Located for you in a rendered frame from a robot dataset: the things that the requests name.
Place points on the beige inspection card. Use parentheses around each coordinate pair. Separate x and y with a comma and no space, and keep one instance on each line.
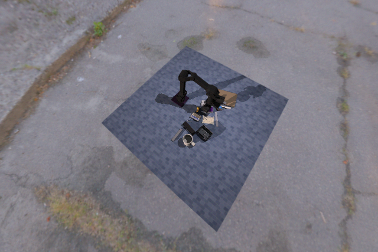
(207,119)

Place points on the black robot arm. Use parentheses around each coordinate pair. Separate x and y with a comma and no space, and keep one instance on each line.
(211,91)

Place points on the dark stamp pad tin with beige label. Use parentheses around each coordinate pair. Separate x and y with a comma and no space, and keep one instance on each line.
(195,116)

